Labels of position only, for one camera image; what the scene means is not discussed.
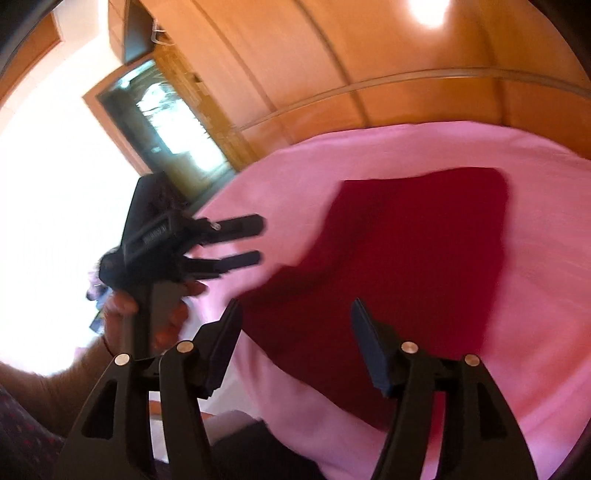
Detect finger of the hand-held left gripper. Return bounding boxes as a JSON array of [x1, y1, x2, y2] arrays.
[[198, 214, 267, 246], [181, 250, 263, 280]]

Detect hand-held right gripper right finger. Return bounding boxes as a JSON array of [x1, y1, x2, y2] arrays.
[[351, 298, 539, 480]]

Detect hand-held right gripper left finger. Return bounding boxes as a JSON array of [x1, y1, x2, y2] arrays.
[[53, 298, 243, 480]]

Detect red cloth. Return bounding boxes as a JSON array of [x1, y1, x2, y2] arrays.
[[238, 167, 510, 432]]

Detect person's left forearm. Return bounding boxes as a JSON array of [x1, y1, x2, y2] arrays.
[[0, 338, 117, 437]]

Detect person's left hand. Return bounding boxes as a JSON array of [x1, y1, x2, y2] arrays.
[[102, 278, 208, 357]]

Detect dark pants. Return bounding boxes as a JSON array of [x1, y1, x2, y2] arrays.
[[152, 418, 326, 480]]

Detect wooden framed window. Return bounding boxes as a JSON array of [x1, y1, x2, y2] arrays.
[[83, 46, 254, 200]]

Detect pink bed sheet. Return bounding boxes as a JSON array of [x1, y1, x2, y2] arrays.
[[178, 121, 591, 480]]

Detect wooden wardrobe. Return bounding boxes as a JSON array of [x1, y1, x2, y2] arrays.
[[108, 0, 591, 176]]

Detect dark patterned garment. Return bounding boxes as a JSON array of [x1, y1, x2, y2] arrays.
[[0, 383, 66, 480]]

